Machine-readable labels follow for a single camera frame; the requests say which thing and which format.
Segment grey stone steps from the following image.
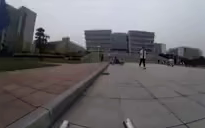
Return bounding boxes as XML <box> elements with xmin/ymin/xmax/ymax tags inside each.
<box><xmin>83</xmin><ymin>50</ymin><xmax>164</xmax><ymax>64</ymax></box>

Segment person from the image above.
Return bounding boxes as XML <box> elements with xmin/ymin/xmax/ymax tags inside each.
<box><xmin>138</xmin><ymin>46</ymin><xmax>148</xmax><ymax>70</ymax></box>

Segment low grey building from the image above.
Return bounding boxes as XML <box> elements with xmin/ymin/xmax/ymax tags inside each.
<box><xmin>44</xmin><ymin>36</ymin><xmax>88</xmax><ymax>56</ymax></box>

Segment grey banded building complex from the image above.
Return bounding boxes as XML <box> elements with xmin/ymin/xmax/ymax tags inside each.
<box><xmin>84</xmin><ymin>29</ymin><xmax>167</xmax><ymax>55</ymax></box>

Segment grey stone kerb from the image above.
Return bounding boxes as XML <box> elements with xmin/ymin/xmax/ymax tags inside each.
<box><xmin>6</xmin><ymin>63</ymin><xmax>111</xmax><ymax>128</ymax></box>

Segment grey paved plaza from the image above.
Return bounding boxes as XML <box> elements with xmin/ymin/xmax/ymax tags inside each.
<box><xmin>51</xmin><ymin>61</ymin><xmax>205</xmax><ymax>128</ymax></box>

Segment robot's own part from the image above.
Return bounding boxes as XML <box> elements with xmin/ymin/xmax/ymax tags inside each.
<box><xmin>58</xmin><ymin>119</ymin><xmax>70</xmax><ymax>128</ymax></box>
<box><xmin>122</xmin><ymin>117</ymin><xmax>135</xmax><ymax>128</ymax></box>

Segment dark tree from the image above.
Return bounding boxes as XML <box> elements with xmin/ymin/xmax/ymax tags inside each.
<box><xmin>34</xmin><ymin>27</ymin><xmax>51</xmax><ymax>54</ymax></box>

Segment red brick pavement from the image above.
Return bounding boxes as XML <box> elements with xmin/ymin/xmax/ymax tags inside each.
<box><xmin>0</xmin><ymin>62</ymin><xmax>109</xmax><ymax>128</ymax></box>

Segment tall grey building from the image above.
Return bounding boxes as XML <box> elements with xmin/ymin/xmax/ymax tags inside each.
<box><xmin>0</xmin><ymin>3</ymin><xmax>38</xmax><ymax>56</ymax></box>

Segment low pale building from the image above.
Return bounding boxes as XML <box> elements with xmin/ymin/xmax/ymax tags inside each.
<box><xmin>168</xmin><ymin>46</ymin><xmax>204</xmax><ymax>60</ymax></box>

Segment grass strip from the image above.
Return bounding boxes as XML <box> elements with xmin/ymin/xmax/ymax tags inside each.
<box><xmin>0</xmin><ymin>57</ymin><xmax>84</xmax><ymax>74</ymax></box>

